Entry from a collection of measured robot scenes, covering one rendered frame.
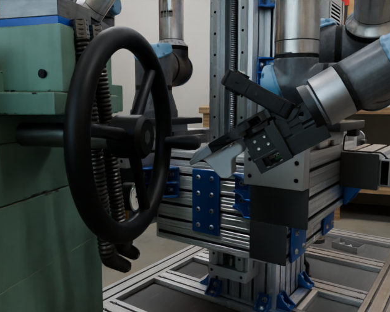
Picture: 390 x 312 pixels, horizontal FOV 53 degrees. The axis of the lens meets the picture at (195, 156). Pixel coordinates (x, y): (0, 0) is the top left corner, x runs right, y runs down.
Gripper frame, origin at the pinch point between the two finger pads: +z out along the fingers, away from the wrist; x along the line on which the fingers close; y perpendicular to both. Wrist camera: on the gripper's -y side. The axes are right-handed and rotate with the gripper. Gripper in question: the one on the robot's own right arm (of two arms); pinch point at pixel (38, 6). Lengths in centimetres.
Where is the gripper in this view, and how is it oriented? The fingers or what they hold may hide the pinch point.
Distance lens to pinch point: 172.8
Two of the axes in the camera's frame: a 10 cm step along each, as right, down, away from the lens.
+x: 3.5, -2.5, 9.0
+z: -9.3, -0.4, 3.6
